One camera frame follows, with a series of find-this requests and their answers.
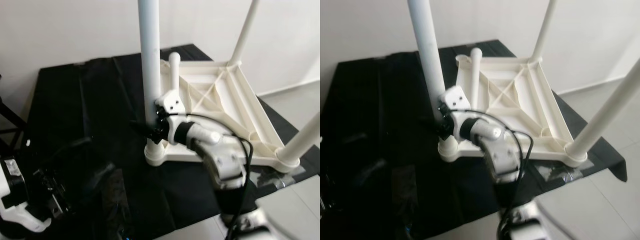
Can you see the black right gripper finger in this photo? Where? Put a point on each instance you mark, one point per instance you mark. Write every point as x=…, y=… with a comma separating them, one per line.
x=145, y=130
x=437, y=129

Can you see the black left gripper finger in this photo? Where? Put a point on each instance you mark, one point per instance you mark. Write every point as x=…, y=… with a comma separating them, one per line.
x=100, y=177
x=72, y=150

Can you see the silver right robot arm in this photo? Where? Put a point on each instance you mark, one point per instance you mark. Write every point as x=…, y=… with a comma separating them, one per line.
x=225, y=160
x=500, y=155

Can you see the white plastic children table top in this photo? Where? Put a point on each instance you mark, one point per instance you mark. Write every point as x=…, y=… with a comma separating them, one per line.
x=530, y=100
x=235, y=105

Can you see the clear adhesive tape patch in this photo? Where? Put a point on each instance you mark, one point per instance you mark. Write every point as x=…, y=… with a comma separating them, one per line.
x=402, y=195
x=112, y=200
x=560, y=172
x=270, y=179

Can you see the black tablecloth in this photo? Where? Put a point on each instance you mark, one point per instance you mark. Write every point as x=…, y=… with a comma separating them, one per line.
x=75, y=100
x=375, y=100

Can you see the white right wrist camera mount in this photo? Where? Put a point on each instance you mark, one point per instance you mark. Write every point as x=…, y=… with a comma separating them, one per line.
x=172, y=102
x=456, y=97

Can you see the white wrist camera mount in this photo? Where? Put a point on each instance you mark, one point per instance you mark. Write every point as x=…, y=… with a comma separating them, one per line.
x=172, y=102
x=20, y=220
x=456, y=97

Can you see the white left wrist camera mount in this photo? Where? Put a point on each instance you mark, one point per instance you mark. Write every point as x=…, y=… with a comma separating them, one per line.
x=20, y=220

